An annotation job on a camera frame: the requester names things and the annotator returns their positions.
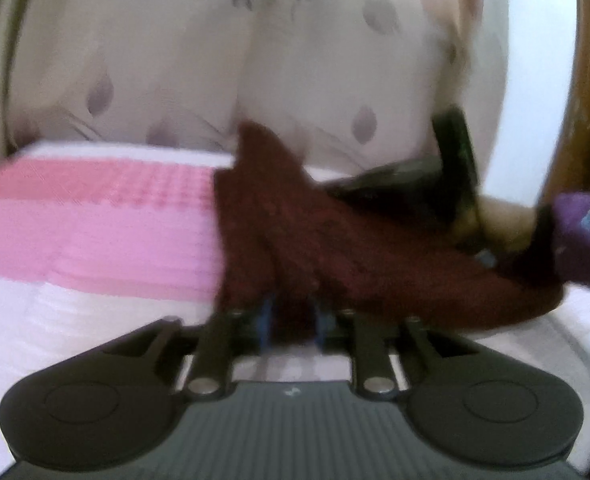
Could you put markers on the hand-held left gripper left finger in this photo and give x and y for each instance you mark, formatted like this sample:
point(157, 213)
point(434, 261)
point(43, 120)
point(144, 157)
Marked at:
point(266, 319)

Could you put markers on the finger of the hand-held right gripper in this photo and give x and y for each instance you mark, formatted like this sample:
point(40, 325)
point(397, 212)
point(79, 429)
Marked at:
point(390, 176)

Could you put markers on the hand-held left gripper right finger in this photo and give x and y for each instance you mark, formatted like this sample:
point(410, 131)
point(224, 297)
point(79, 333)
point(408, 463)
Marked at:
point(321, 323)

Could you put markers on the maroon knitted garment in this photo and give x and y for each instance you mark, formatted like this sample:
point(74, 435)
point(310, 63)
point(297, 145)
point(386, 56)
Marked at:
point(355, 255)

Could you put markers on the person's right hand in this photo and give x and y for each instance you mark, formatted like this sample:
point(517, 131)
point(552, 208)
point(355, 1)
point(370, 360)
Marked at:
point(505, 225)

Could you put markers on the pink white striped blanket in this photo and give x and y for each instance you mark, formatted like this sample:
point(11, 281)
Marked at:
point(100, 230)

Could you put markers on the beige leaf print curtain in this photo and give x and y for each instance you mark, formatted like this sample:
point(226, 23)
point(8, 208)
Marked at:
point(175, 50)

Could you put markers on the brown wooden frame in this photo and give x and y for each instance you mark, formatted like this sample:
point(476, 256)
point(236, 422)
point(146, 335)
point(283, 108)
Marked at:
point(575, 70)

